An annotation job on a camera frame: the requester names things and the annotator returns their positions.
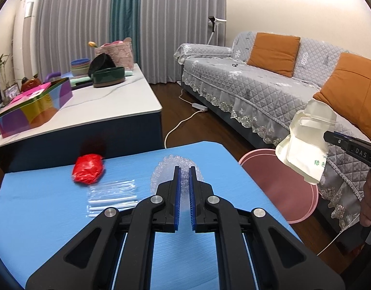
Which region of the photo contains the thin white cable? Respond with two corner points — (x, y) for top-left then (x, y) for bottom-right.
(318, 225), (350, 257)

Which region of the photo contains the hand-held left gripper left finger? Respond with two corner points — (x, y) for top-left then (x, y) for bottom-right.
(25, 167), (182, 290)

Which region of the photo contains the short white cable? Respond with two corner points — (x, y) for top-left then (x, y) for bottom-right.
(179, 88), (194, 105)

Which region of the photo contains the grey curtain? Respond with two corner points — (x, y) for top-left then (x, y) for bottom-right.
(34, 0), (119, 79)
(132, 0), (228, 83)

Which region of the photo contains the person's right hand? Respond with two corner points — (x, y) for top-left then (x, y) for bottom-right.
(359, 184), (371, 227)

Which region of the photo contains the teal curtain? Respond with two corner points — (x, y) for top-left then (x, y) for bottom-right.
(111, 0), (140, 67)

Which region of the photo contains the mint green cloth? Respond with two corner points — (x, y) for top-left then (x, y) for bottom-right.
(69, 70), (134, 86)

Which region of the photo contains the bamboo plant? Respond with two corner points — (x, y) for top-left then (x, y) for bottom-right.
(0, 54), (11, 88)

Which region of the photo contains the white plastic pouch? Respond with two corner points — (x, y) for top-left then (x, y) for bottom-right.
(275, 99), (337, 184)

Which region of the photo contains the pink plastic bucket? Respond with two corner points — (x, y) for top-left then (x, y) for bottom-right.
(238, 149), (319, 225)

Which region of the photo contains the orange cushion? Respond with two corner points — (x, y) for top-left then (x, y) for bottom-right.
(313, 52), (371, 144)
(247, 32), (301, 77)

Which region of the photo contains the clear plastic bag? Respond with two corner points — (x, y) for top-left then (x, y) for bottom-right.
(87, 179), (138, 218)

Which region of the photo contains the stack of coloured bowls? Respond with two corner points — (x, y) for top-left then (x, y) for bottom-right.
(71, 58), (92, 77)

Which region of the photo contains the black round lid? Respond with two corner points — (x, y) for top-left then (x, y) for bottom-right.
(88, 53), (116, 78)

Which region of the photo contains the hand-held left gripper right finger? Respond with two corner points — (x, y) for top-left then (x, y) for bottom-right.
(188, 167), (345, 290)

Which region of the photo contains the bubble wrap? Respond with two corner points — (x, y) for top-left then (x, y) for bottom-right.
(150, 154), (204, 195)

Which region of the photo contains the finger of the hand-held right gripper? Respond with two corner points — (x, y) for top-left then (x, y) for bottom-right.
(323, 131), (371, 164)

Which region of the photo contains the blue table mat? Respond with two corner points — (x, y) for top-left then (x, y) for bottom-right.
(0, 140), (310, 290)

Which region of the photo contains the white floor lamp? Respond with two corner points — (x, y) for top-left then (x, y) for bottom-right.
(207, 16), (227, 47)

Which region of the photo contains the red teapot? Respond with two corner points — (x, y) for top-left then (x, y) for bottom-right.
(20, 77), (42, 93)

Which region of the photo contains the pink fabric basket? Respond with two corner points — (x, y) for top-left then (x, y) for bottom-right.
(94, 38), (134, 71)

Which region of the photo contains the small photo frame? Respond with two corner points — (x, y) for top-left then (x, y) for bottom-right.
(3, 85), (20, 99)

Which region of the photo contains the grey quilted sofa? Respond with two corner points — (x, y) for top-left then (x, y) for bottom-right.
(173, 31), (371, 248)

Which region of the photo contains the long white cable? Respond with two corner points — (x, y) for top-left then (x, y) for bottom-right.
(164, 110), (202, 149)

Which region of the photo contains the red plastic bag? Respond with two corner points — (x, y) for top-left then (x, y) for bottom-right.
(72, 154), (105, 185)

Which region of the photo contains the dark green round bowl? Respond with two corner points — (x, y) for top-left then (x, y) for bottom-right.
(91, 66), (126, 88)

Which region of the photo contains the white coffee table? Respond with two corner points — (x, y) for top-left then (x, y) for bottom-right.
(0, 63), (163, 173)

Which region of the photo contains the iridescent multicoloured box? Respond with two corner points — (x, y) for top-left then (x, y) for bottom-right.
(0, 78), (73, 139)

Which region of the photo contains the white standing air conditioner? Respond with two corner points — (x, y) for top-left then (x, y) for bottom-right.
(13, 0), (41, 79)

